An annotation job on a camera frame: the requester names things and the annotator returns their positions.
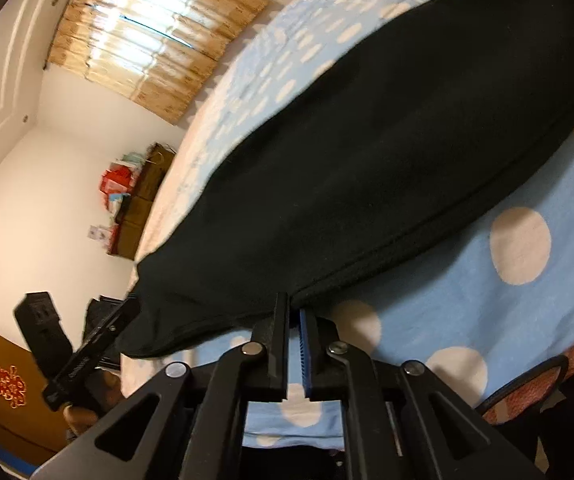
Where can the black folded chair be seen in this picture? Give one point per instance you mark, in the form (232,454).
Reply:
(42,320)

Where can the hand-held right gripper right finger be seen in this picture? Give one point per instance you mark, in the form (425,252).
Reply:
(306,355)

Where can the teal box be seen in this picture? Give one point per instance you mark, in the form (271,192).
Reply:
(129,159)

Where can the person's left hand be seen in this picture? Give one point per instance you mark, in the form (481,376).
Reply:
(83,422)

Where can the blue polka dot blanket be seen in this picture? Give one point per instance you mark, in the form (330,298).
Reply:
(467,270)

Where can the yellow patterned curtain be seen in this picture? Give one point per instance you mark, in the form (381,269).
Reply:
(142,60)

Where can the black pants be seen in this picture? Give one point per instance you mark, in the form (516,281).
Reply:
(367,160)

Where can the red gift bag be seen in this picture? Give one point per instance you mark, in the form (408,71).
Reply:
(117,180)

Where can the brown wooden desk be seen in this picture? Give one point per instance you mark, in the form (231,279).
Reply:
(137,210)

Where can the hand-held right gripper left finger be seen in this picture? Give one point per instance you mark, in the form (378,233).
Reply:
(280,360)

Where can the red knot ornament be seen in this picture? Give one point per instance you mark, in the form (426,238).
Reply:
(11,385)

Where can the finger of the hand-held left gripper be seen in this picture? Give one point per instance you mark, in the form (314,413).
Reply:
(114,327)

